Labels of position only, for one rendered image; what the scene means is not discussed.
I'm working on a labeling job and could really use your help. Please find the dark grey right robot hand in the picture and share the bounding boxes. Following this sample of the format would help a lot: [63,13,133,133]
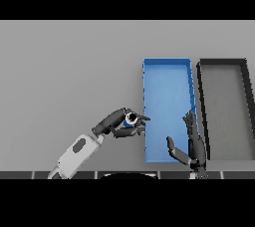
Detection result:
[165,110,209,179]

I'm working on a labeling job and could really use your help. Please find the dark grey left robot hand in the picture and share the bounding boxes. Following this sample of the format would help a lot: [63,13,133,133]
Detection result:
[91,107,151,139]

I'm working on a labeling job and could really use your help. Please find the blue pipe with pale ring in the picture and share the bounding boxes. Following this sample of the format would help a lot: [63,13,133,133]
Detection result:
[123,112,140,128]

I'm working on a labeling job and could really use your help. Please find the dark grey bin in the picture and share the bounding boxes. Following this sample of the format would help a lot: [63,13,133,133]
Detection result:
[195,58,255,162]

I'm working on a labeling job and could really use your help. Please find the blue bin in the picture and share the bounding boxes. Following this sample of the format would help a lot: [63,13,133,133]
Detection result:
[142,58,201,164]

